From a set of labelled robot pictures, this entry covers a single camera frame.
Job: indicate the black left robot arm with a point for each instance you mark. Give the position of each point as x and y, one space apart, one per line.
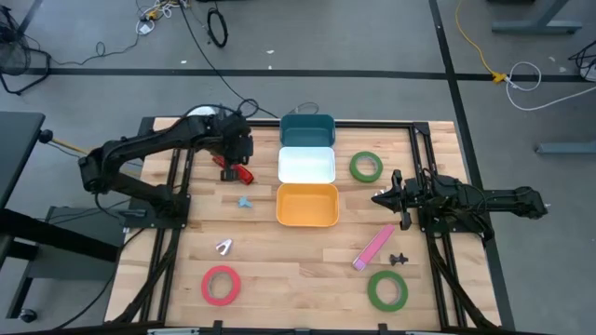
139 139

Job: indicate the yellow plastic bin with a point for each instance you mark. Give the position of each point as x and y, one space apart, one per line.
307 205

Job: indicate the black caster wheel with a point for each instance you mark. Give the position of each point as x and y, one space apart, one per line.
28 315

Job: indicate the teal plastic bin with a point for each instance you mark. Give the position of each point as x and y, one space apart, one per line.
307 132

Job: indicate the black desk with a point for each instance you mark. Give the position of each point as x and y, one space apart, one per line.
18 149

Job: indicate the black knob yellow rod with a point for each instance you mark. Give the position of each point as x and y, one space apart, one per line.
45 136

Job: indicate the pink tape roll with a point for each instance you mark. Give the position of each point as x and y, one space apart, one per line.
205 286

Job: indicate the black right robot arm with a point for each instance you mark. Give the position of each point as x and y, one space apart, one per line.
503 197

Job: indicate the black stand base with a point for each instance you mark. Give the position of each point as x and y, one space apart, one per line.
56 235

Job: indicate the light blue staple remover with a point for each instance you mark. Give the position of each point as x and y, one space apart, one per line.
244 202

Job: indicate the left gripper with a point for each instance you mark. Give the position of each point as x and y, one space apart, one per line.
235 135

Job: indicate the green tape roll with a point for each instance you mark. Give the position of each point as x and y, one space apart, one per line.
371 290
352 166

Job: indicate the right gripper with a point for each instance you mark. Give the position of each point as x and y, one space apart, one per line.
405 200

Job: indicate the red stapler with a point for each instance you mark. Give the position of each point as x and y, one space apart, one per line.
246 177

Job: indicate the black staple remover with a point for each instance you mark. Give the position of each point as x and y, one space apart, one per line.
398 259

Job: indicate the white plastic bin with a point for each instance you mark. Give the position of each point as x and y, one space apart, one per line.
307 165

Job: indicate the lilac staple remover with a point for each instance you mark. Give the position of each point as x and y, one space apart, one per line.
222 249

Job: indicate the grey desk foot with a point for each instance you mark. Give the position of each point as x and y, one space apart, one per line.
568 148
535 28

